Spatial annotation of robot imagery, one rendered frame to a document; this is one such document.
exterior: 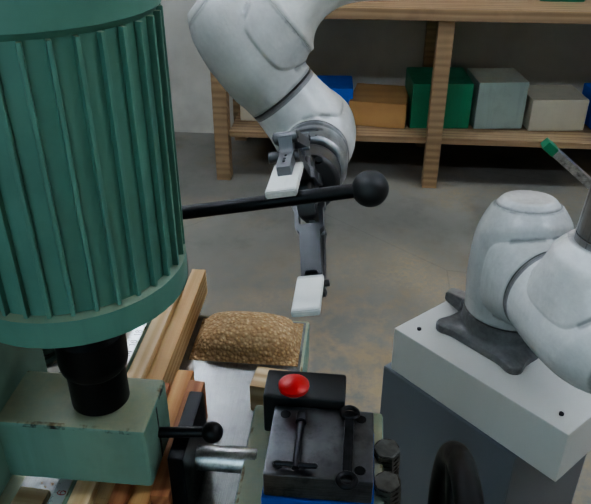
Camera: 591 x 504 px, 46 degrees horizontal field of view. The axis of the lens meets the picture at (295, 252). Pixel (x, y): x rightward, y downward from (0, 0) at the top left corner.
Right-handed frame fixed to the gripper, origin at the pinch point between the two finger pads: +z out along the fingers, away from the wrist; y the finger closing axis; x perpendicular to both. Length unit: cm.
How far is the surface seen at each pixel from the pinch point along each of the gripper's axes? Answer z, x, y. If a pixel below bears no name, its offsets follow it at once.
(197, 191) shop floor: -239, -90, -95
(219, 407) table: -0.1, -12.6, -19.9
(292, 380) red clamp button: 8.4, -1.0, -9.4
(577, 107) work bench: -272, 94, -90
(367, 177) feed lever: 0.9, 8.2, 7.5
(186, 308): -13.8, -18.7, -14.6
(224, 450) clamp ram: 12.1, -8.3, -14.4
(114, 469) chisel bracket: 17.4, -16.7, -10.7
